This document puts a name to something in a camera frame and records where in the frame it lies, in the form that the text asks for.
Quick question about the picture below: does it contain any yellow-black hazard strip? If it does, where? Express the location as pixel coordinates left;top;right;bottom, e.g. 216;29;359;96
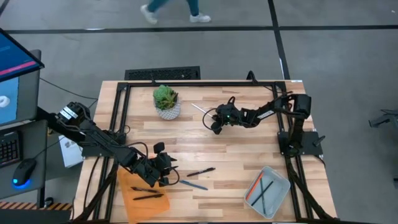
0;201;73;211

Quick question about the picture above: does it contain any black floor stand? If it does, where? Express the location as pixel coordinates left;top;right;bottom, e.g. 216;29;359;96
368;108;398;128

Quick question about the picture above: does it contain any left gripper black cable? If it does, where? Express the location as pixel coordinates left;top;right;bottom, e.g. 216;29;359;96
133;141;181;187

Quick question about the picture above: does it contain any thin black floor cable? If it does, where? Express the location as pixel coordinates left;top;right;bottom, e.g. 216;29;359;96
39;77;99;101

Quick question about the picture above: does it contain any grey-framed screen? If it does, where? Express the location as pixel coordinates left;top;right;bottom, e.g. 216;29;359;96
0;49;42;127

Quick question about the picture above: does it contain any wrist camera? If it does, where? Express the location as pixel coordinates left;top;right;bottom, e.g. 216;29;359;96
222;105;237;121
141;157;159;172

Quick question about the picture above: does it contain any succulent in triangle-patterned pot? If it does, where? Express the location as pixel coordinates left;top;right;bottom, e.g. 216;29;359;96
152;84;182;121

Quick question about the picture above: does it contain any black floor grille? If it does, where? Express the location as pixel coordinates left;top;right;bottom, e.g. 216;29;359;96
124;65;201;81

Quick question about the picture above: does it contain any person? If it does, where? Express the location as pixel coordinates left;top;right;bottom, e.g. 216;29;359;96
139;0;212;25

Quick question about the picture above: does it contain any computer monitor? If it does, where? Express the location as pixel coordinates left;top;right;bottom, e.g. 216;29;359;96
0;27;45;83

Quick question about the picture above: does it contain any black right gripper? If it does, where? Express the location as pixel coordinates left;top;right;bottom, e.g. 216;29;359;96
211;105;247;135

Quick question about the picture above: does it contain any black pen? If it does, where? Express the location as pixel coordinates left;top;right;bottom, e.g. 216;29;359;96
132;194;165;201
130;186;159;194
186;167;216;177

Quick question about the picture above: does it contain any black pencil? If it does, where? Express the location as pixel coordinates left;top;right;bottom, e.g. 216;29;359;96
251;180;274;207

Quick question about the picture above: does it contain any dark grey desk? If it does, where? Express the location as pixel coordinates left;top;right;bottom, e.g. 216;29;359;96
0;119;50;200

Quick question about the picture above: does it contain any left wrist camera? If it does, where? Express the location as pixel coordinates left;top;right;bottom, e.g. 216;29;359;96
141;157;159;172

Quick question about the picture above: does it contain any blue pen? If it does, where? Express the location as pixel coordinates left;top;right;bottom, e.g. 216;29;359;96
178;180;209;191

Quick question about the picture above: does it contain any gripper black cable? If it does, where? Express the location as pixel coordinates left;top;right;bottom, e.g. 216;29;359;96
133;141;181;187
201;95;236;131

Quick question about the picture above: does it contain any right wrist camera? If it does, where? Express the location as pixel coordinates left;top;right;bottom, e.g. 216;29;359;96
222;105;237;121

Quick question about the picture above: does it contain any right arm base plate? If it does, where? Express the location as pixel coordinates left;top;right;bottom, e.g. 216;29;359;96
277;131;324;156

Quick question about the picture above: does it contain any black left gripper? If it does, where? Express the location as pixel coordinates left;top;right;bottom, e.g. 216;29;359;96
132;142;180;187

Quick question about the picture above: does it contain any white paper sheet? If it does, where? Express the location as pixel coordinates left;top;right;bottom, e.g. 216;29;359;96
58;134;85;169

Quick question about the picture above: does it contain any grey plastic bin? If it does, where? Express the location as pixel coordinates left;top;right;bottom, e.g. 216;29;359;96
243;166;292;220

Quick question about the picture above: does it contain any black computer mouse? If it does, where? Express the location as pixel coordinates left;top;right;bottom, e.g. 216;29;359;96
11;158;36;189

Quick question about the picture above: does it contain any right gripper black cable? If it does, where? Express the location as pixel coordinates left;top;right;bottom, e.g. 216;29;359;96
201;95;236;131

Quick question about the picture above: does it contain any black keyboard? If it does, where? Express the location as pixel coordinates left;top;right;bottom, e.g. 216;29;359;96
0;130;23;169

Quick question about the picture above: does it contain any white pencil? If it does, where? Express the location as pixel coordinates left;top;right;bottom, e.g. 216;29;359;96
191;103;215;118

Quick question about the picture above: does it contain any orange plastic tray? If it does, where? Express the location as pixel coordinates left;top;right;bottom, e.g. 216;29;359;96
117;166;171;224

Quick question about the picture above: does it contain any black arched handle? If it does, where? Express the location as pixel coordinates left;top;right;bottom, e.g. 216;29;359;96
246;70;259;85

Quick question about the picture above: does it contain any orange pencil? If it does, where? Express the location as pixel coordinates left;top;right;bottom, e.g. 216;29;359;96
245;172;264;202

